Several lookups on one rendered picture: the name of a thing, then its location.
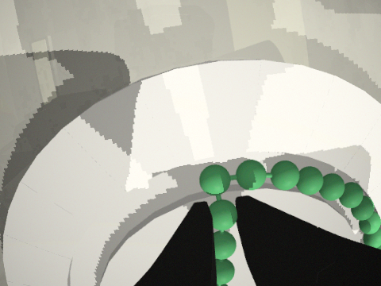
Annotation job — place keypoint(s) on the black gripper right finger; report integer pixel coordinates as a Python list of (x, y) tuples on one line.
[(283, 250)]

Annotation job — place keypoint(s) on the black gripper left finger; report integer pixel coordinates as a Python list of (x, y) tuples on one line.
[(189, 257)]

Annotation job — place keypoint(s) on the white round board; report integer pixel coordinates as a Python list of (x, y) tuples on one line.
[(103, 198)]

